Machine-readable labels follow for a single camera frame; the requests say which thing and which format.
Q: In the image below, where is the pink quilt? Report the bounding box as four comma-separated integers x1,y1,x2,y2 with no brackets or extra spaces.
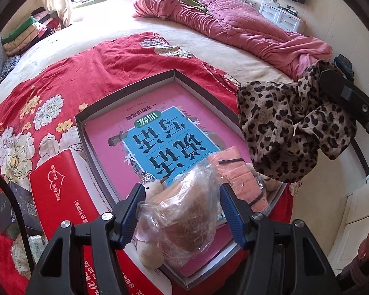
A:
132,0,333,79

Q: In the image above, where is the cream curtain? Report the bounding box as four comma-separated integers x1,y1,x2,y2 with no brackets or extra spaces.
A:
43,0,73,27

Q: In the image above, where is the red tissue box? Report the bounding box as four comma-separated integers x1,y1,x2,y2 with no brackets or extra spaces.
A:
29,150,173,295

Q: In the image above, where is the brown item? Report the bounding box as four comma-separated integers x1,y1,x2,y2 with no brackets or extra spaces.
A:
135,160,226,268

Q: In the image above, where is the small black box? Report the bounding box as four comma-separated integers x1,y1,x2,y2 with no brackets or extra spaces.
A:
0,181,45,239

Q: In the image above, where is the white drawer cabinet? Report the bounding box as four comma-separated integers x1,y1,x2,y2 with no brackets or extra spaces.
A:
259,0,305,33

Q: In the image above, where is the pink book box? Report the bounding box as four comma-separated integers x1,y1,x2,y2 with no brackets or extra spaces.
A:
75,69,288,290

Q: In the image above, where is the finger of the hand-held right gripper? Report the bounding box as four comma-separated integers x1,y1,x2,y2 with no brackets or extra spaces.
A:
350,137,369,177
319,68,369,146

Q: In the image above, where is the leopard print scarf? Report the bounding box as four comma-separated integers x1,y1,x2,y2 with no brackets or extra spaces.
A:
237,60,357,182

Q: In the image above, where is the red floral blanket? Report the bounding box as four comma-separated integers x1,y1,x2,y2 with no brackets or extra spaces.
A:
0,32,296,295

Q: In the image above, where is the stack of folded clothes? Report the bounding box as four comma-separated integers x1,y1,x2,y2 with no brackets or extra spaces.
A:
1,11,64,58

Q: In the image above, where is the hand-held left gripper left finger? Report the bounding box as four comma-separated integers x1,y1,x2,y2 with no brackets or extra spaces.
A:
25,183,146,295

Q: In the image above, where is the blue cloth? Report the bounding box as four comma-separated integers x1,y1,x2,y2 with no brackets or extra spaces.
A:
334,54,355,82

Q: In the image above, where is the dark blue patterned pillow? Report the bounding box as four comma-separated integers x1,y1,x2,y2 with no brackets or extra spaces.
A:
0,55,21,88

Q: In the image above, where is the pink book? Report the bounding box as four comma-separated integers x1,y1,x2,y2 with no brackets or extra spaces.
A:
84,81,259,279

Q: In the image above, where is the pink pouch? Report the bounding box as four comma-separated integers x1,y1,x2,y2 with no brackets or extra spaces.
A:
207,147,270,213

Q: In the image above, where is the green cloth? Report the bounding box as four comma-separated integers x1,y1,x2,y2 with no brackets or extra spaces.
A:
166,0,210,13

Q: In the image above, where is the bed with cream sheet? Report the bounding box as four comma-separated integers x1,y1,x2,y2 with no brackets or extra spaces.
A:
0,0,336,295

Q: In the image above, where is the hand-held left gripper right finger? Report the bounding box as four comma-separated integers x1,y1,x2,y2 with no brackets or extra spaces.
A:
219,183,343,295

